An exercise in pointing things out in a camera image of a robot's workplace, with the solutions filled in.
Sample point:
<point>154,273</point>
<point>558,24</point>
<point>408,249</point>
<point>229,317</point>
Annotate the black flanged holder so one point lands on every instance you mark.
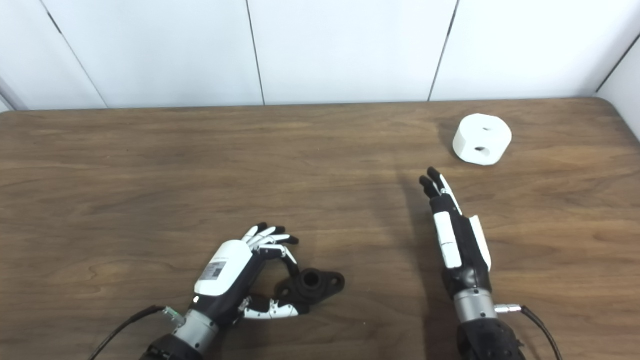
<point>322,287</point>

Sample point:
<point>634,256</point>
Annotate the round white piece with holes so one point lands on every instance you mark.
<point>475,137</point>

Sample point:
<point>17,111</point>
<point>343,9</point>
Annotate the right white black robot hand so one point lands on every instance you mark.
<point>457,240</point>

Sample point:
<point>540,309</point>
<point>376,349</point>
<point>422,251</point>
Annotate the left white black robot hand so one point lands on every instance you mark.
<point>222,270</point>

